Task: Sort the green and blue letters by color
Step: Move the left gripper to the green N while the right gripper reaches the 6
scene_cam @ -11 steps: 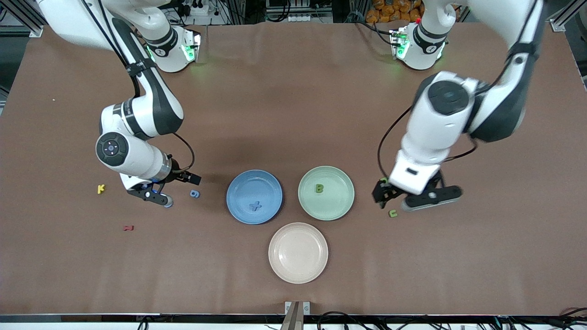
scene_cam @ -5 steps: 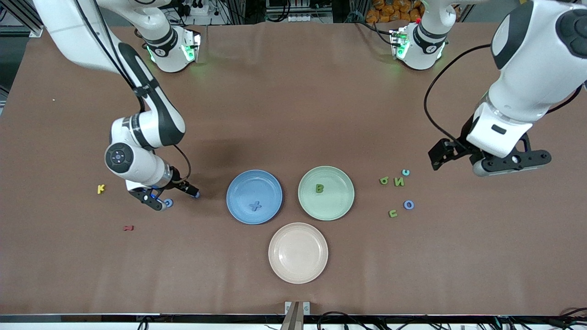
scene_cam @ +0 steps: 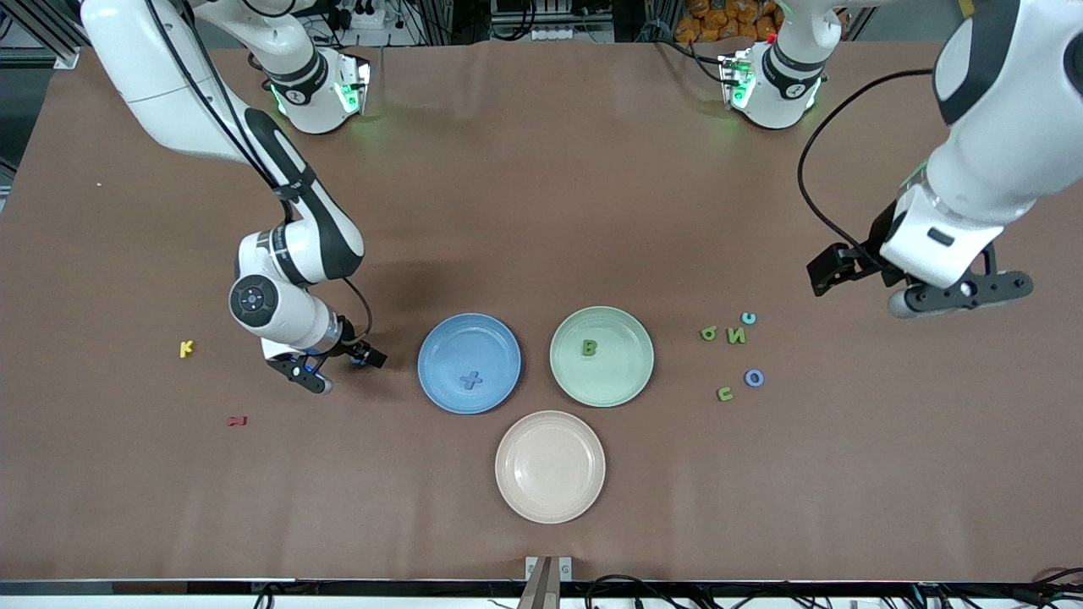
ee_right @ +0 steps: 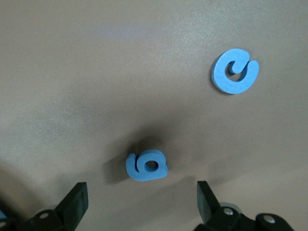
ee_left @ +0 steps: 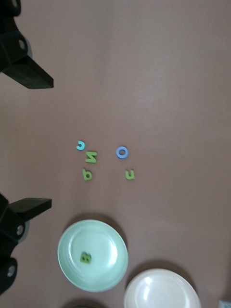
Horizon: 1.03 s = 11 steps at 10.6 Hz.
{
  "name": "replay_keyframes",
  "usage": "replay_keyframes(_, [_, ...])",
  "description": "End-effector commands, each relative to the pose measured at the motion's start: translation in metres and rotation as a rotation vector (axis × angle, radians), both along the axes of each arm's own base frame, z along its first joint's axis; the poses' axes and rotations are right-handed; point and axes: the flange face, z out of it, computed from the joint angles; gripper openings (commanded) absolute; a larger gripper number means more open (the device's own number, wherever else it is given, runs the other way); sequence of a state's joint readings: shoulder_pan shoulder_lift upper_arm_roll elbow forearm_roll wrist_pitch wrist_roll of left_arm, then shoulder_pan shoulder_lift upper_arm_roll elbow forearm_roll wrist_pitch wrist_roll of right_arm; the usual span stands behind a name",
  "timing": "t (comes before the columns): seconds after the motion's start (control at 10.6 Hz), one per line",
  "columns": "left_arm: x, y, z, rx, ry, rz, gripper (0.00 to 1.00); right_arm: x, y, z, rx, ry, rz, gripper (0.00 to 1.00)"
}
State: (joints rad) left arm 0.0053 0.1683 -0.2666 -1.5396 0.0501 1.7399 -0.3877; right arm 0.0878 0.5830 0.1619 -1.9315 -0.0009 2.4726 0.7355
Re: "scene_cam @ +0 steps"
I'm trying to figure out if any blue plate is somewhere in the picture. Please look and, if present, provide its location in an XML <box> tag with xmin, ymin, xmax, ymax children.
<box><xmin>417</xmin><ymin>313</ymin><xmax>523</xmax><ymax>415</ymax></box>

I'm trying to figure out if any beige plate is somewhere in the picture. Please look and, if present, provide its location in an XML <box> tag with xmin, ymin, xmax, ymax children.
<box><xmin>494</xmin><ymin>410</ymin><xmax>607</xmax><ymax>524</ymax></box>

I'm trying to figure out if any brown table cover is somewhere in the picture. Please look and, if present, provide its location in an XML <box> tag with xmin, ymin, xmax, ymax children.
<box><xmin>0</xmin><ymin>38</ymin><xmax>1083</xmax><ymax>584</ymax></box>

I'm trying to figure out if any green plate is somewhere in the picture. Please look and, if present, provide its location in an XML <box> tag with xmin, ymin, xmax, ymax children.
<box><xmin>549</xmin><ymin>305</ymin><xmax>656</xmax><ymax>409</ymax></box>

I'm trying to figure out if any bag of oranges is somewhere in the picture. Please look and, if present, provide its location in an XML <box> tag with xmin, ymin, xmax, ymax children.
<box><xmin>674</xmin><ymin>0</ymin><xmax>783</xmax><ymax>43</ymax></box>

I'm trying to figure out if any white power strip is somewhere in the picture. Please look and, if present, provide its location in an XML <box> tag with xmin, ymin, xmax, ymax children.
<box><xmin>338</xmin><ymin>0</ymin><xmax>387</xmax><ymax>31</ymax></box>

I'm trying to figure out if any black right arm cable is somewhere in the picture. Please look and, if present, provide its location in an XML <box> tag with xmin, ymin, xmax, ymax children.
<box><xmin>144</xmin><ymin>0</ymin><xmax>373</xmax><ymax>343</ymax></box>

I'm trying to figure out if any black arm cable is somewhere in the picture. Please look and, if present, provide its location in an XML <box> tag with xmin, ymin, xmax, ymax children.
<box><xmin>798</xmin><ymin>68</ymin><xmax>940</xmax><ymax>255</ymax></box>
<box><xmin>144</xmin><ymin>0</ymin><xmax>373</xmax><ymax>343</ymax></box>

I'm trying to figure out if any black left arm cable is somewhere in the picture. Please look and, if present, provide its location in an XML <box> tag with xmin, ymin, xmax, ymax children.
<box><xmin>798</xmin><ymin>68</ymin><xmax>940</xmax><ymax>255</ymax></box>

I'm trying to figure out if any black floor cable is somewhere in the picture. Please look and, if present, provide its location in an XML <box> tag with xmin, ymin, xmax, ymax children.
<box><xmin>252</xmin><ymin>580</ymin><xmax>299</xmax><ymax>609</ymax></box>
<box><xmin>914</xmin><ymin>567</ymin><xmax>1083</xmax><ymax>609</ymax></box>
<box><xmin>584</xmin><ymin>575</ymin><xmax>678</xmax><ymax>609</ymax></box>

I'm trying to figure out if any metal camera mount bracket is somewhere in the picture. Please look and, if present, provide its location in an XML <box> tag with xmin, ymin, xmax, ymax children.
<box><xmin>525</xmin><ymin>556</ymin><xmax>574</xmax><ymax>609</ymax></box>

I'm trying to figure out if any aluminium frame post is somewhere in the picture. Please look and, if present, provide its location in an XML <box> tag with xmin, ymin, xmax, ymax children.
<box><xmin>0</xmin><ymin>0</ymin><xmax>84</xmax><ymax>70</ymax></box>

